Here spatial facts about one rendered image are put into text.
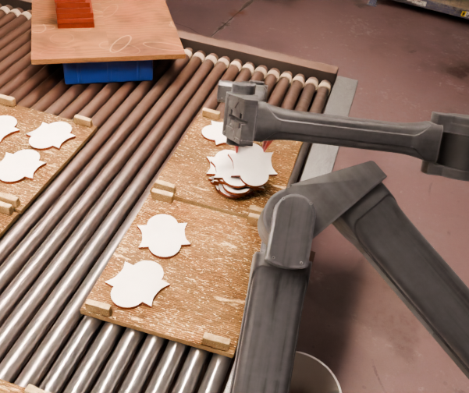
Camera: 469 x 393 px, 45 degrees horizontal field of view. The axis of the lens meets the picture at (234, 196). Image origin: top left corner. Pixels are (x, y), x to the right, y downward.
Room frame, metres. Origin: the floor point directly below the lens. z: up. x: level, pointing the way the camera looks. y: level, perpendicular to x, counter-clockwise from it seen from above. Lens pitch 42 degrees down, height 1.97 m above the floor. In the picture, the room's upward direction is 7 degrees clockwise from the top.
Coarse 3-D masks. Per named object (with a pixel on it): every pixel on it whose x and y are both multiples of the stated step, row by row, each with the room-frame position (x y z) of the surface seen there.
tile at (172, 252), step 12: (156, 216) 1.04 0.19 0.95; (168, 216) 1.05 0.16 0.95; (144, 228) 0.99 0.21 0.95; (156, 228) 1.00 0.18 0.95; (168, 228) 1.00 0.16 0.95; (180, 228) 1.01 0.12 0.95; (144, 240) 0.95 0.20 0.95; (156, 240) 0.96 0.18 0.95; (168, 240) 0.96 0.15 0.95; (180, 240) 0.97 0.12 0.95; (156, 252) 0.92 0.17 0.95; (168, 252) 0.92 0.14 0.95
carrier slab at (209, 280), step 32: (192, 224) 1.04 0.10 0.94; (224, 224) 1.05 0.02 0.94; (128, 256) 0.90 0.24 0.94; (192, 256) 0.93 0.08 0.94; (224, 256) 0.94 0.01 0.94; (96, 288) 0.80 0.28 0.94; (192, 288) 0.83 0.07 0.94; (224, 288) 0.84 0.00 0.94; (128, 320) 0.72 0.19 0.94; (160, 320) 0.73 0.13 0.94; (192, 320) 0.74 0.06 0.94; (224, 320) 0.75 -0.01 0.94; (224, 352) 0.67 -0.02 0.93
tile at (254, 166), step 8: (256, 144) 1.28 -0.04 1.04; (240, 152) 1.25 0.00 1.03; (248, 152) 1.25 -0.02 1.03; (256, 152) 1.26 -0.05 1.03; (264, 152) 1.26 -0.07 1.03; (272, 152) 1.27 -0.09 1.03; (232, 160) 1.22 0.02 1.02; (240, 160) 1.22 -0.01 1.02; (248, 160) 1.22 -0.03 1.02; (256, 160) 1.23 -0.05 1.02; (264, 160) 1.23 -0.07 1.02; (240, 168) 1.19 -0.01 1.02; (248, 168) 1.20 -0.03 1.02; (256, 168) 1.20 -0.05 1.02; (264, 168) 1.21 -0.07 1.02; (272, 168) 1.21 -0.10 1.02; (232, 176) 1.17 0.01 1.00; (240, 176) 1.17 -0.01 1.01; (248, 176) 1.17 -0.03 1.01; (256, 176) 1.18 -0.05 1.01; (264, 176) 1.18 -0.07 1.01; (248, 184) 1.15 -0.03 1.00; (256, 184) 1.15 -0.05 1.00; (264, 184) 1.16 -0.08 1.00
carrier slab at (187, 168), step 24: (216, 120) 1.52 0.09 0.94; (192, 144) 1.38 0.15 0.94; (288, 144) 1.44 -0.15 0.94; (168, 168) 1.25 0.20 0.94; (192, 168) 1.26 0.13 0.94; (288, 168) 1.32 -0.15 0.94; (192, 192) 1.16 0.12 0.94; (216, 192) 1.18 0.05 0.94; (264, 192) 1.20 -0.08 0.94; (240, 216) 1.10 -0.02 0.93
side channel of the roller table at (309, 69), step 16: (0, 0) 2.22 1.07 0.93; (16, 0) 2.20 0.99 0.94; (192, 48) 2.03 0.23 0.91; (208, 48) 2.01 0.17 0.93; (224, 48) 2.00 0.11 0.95; (240, 48) 2.01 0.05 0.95; (256, 48) 2.03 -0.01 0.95; (256, 64) 1.97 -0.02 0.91; (272, 64) 1.96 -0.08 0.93; (288, 64) 1.94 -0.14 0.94; (304, 64) 1.95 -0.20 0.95; (320, 64) 1.96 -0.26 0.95; (320, 80) 1.92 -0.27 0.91
